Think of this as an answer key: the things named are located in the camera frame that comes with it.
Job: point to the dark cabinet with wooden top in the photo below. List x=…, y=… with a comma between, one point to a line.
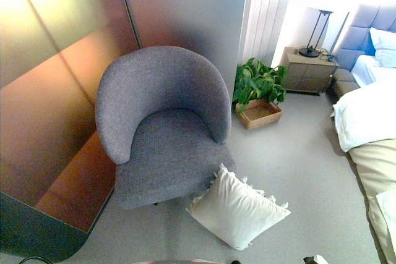
x=77, y=189

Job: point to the wooden rectangular tray basket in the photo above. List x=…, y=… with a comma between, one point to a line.
x=263, y=121

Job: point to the white bed duvet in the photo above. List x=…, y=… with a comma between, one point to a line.
x=365, y=112

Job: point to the grey upholstered bed frame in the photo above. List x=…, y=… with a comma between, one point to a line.
x=343, y=83

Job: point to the grey fabric tub armchair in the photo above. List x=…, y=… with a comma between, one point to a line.
x=161, y=84

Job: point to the black table lamp white shade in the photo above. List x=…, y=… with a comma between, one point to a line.
x=308, y=51

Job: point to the green leafy potted plant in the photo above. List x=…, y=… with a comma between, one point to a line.
x=253, y=81

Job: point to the light blue bed pillow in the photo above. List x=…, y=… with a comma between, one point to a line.
x=385, y=47

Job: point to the beige wooden nightstand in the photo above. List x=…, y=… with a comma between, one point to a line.
x=309, y=72

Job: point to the small black device on nightstand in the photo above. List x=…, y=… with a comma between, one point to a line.
x=331, y=58

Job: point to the beige bed blanket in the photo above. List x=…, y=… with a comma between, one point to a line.
x=374, y=165

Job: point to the white fringed throw pillow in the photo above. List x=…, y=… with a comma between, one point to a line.
x=238, y=211

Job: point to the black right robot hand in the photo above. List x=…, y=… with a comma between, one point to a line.
x=312, y=260

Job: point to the grey tufted bed headboard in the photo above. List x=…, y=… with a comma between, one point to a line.
x=355, y=35

